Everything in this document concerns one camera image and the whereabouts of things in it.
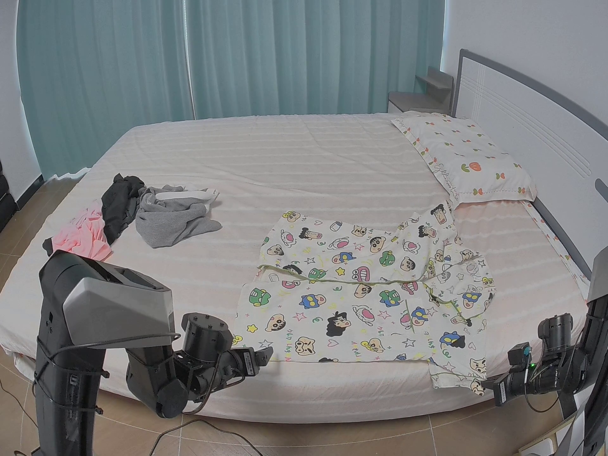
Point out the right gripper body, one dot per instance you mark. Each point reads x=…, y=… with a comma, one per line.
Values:
x=520, y=382

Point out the bed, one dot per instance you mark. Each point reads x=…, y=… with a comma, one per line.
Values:
x=332, y=159

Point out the black cabinet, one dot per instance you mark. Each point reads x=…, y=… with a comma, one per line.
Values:
x=4, y=197

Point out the pink garment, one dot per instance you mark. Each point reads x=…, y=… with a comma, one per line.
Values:
x=88, y=233

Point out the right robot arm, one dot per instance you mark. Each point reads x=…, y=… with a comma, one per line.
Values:
x=591, y=349

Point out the white garment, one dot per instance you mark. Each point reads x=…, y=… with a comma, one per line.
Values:
x=199, y=196

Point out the grey bedside table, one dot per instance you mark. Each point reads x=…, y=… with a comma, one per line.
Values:
x=418, y=95

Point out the white printed pyjama top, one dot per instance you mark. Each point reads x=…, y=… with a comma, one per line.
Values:
x=361, y=311

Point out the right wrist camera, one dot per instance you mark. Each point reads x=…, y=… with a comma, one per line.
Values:
x=517, y=353

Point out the black garment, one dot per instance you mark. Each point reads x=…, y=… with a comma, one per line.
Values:
x=118, y=202

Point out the white printed pillow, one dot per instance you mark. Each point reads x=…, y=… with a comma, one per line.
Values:
x=470, y=155

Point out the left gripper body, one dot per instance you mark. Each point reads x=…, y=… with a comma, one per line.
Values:
x=240, y=359

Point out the blue-green curtain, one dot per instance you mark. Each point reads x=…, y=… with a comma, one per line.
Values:
x=104, y=64
x=313, y=41

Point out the grey garment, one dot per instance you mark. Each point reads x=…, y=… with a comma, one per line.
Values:
x=175, y=223

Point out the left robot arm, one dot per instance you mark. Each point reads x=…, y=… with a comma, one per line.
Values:
x=114, y=297

